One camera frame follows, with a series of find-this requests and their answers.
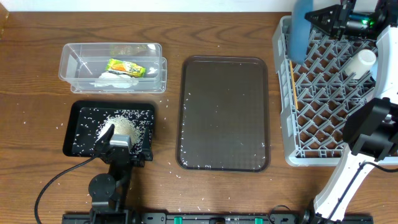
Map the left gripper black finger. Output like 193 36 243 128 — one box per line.
93 124 115 157
141 128 153 161

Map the black cable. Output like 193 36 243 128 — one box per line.
326 161 398 224
34 155 100 224

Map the black plastic bin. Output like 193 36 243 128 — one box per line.
63 100 155 157

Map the left black cable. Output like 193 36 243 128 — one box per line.
34 155 100 224

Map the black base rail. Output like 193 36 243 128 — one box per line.
61 211 374 224

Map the right black cable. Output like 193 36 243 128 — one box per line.
326 161 398 224

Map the green yellow snack wrapper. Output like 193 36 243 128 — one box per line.
105 58 146 78

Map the light blue bowl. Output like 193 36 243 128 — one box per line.
370 59 378 81

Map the wooden chopstick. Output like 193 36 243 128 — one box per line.
289 60 298 110

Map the white tissue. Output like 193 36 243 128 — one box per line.
91 72 139 88

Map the brown serving tray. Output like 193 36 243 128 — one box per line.
176 56 271 172

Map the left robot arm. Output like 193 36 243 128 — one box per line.
88 124 153 223

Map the white green cup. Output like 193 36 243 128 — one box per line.
343 49 377 80

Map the grey dishwasher rack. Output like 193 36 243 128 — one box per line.
272 16 377 167

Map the clear plastic bin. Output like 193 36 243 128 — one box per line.
58 42 167 93

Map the dark blue plate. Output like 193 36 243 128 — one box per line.
287 0 313 64

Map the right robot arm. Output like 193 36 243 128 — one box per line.
288 1 397 223

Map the pile of white rice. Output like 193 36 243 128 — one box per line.
73 108 155 156

